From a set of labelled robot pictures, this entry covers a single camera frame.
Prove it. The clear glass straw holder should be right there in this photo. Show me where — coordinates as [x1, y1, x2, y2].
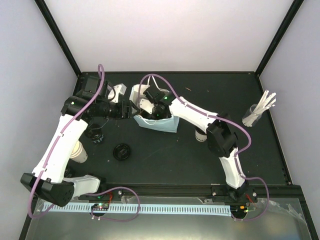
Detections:
[242, 104, 263, 127]

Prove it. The light blue slotted cable duct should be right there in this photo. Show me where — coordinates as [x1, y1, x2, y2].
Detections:
[50, 202, 231, 217]

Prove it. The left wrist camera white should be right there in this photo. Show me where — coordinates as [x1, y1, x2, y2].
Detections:
[108, 83, 127, 103]

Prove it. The light blue paper bag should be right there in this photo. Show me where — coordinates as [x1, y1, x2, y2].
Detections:
[129, 74, 180, 133]

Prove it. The black paper coffee cup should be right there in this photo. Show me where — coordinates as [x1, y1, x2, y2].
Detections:
[84, 123, 104, 144]
[195, 127, 207, 142]

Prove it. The left black frame post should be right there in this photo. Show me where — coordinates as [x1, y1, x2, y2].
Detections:
[34, 0, 82, 77]

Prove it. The black aluminium frame rail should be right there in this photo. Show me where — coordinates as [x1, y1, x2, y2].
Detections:
[94, 182, 304, 203]

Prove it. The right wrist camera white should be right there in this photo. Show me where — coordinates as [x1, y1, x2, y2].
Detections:
[139, 98, 155, 115]

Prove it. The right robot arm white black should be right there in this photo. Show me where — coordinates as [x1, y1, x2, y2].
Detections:
[137, 86, 247, 202]

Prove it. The right circuit board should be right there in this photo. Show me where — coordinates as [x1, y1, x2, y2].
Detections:
[230, 204, 257, 213]

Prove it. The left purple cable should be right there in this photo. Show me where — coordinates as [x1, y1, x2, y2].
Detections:
[26, 63, 141, 223]

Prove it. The black coffee cup lid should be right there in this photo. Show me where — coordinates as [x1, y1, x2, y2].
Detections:
[112, 143, 131, 161]

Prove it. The purple cable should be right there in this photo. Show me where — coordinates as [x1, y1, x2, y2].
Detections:
[138, 73, 270, 222]
[26, 63, 141, 223]

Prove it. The black frame post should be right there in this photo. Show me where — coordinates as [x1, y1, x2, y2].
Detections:
[34, 0, 82, 77]
[254, 0, 304, 77]

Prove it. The left circuit board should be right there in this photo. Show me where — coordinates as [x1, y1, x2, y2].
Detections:
[91, 203, 110, 211]

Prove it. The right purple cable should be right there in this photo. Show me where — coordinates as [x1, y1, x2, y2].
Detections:
[138, 73, 270, 222]

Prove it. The right black frame post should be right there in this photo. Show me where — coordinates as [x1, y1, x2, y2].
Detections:
[254, 0, 304, 77]

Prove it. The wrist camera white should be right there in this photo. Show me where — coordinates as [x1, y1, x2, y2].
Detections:
[139, 98, 155, 115]
[108, 83, 127, 103]

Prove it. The circuit board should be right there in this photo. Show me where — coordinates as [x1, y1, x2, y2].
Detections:
[230, 204, 257, 213]
[91, 203, 110, 211]

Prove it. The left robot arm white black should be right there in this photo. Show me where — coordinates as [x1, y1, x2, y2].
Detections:
[20, 77, 132, 207]

